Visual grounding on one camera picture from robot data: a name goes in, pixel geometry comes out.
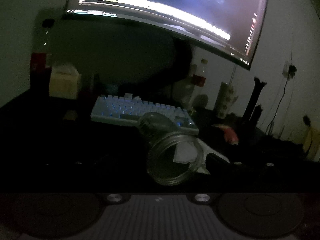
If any black wall plug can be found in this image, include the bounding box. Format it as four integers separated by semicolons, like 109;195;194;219
288;64;297;79

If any patterned tall tumbler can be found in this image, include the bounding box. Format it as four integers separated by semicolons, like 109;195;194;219
213;82;238;119

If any red white can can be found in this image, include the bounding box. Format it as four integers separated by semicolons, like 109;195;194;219
216;125;239;145

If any white cleaning cloth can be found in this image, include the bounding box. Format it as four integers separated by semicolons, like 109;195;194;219
173;139;230;174

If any clear glass jar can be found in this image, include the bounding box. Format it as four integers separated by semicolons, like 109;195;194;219
137;113;203;185

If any clear bottle red label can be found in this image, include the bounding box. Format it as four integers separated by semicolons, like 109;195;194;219
189;59;208;105

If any black power cable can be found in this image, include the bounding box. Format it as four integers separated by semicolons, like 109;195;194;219
265;76;293;136

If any white backlit keyboard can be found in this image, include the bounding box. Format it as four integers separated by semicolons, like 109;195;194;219
91;95;199;135

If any black forked stand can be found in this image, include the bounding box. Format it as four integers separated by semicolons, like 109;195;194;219
242;77;266;126

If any yellowish plastic container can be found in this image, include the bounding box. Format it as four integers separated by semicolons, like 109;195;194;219
49;63;81;99

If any dark sauce bottle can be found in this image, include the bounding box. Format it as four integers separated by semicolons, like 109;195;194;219
29;18;55;97

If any curved computer monitor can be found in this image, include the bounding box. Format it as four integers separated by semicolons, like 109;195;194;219
65;0;268;70

